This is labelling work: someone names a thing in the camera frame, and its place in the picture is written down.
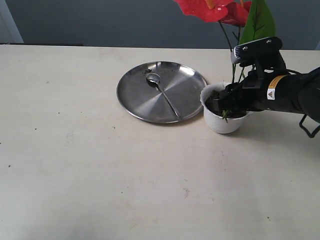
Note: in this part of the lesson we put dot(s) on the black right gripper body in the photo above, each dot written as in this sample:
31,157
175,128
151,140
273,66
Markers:
255,86

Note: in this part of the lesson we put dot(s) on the small steel spoon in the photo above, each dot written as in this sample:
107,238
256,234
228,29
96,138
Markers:
154,79

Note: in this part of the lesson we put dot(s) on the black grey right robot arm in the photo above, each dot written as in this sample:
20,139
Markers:
270,86

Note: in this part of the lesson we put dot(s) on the artificial red anthurium flower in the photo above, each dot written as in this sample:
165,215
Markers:
252,18

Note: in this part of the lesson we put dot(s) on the white ceramic flower pot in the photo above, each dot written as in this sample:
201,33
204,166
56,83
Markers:
216,122

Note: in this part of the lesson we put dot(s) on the round steel plate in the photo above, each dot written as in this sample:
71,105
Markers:
181,83

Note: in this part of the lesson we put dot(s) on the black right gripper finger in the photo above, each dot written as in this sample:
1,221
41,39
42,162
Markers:
228,98

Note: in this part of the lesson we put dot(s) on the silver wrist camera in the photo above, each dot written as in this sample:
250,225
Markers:
255,49

